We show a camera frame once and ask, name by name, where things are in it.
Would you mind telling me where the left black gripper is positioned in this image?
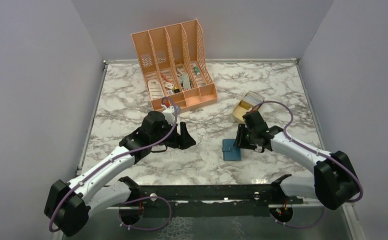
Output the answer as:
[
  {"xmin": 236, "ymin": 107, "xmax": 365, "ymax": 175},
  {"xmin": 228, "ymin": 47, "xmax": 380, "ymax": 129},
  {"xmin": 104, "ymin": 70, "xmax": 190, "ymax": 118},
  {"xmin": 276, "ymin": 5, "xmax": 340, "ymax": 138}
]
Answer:
[{"xmin": 151, "ymin": 119, "xmax": 196, "ymax": 150}]

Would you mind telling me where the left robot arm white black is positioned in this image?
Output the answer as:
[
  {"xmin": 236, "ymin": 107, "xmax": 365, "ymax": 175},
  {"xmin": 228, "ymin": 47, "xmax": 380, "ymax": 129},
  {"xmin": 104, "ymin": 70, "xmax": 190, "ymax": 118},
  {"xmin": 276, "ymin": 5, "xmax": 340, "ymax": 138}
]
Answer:
[{"xmin": 44, "ymin": 106, "xmax": 196, "ymax": 237}]

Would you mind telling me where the orange plastic desk organizer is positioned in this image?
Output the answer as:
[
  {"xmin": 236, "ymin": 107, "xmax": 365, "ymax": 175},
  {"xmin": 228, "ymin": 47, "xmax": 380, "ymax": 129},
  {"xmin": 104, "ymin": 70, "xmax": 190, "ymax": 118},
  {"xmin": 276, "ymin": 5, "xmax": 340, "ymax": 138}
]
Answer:
[{"xmin": 131, "ymin": 19, "xmax": 218, "ymax": 112}]

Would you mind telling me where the beige oval card tray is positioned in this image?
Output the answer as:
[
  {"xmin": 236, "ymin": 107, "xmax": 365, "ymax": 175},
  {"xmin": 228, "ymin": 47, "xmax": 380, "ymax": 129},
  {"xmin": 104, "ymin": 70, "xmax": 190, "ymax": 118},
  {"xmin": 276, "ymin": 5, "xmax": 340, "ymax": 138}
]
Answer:
[{"xmin": 232, "ymin": 102, "xmax": 257, "ymax": 124}]

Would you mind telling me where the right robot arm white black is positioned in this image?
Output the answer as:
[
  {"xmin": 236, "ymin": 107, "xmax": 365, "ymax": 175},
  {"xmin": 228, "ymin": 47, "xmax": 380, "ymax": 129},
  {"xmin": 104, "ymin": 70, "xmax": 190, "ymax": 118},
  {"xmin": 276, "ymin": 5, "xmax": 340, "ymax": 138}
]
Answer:
[{"xmin": 234, "ymin": 111, "xmax": 363, "ymax": 210}]

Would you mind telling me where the stack of credit cards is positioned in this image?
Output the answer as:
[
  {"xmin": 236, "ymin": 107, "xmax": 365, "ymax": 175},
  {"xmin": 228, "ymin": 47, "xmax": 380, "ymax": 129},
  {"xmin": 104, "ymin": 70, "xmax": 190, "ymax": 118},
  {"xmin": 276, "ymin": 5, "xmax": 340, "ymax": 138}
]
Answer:
[{"xmin": 239, "ymin": 90, "xmax": 265, "ymax": 110}]

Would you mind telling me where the blue card holder wallet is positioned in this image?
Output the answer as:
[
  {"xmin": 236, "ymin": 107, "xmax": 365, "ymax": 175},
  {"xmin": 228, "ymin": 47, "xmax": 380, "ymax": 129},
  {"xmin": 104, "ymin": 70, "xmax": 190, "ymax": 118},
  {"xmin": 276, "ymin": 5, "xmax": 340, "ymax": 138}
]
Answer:
[{"xmin": 222, "ymin": 138, "xmax": 241, "ymax": 161}]

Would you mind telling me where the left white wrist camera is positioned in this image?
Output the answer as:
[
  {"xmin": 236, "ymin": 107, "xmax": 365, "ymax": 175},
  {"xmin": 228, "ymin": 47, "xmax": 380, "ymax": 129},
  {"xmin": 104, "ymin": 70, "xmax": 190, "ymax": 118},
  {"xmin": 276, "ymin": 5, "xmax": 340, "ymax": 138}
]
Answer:
[{"xmin": 162, "ymin": 105, "xmax": 181, "ymax": 126}]

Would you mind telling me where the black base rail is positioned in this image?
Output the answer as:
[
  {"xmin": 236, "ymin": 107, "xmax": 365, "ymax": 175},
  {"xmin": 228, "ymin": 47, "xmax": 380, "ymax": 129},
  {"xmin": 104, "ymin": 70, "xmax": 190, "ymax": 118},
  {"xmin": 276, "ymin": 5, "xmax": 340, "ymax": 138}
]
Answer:
[{"xmin": 117, "ymin": 184, "xmax": 303, "ymax": 219}]

